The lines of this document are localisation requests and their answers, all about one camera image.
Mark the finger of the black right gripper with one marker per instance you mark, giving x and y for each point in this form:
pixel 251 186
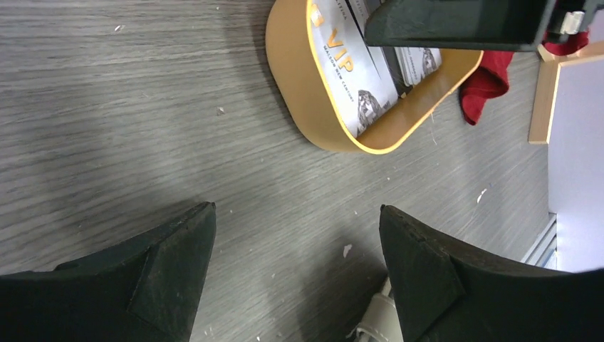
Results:
pixel 488 25

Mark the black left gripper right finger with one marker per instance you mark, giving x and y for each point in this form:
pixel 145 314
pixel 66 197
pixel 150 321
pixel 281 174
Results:
pixel 448 290

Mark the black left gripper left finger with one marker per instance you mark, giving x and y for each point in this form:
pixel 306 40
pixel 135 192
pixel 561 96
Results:
pixel 147 288

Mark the taupe leather card holder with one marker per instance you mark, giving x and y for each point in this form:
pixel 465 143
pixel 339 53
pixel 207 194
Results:
pixel 380 321

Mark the silver VIP card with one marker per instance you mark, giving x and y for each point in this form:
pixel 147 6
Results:
pixel 357 75

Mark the tan oval tray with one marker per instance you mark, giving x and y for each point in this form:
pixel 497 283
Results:
pixel 294 63

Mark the red cloth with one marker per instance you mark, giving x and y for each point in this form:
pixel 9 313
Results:
pixel 491 80

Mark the wooden rack frame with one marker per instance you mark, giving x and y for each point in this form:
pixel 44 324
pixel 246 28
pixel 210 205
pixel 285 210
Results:
pixel 547 87

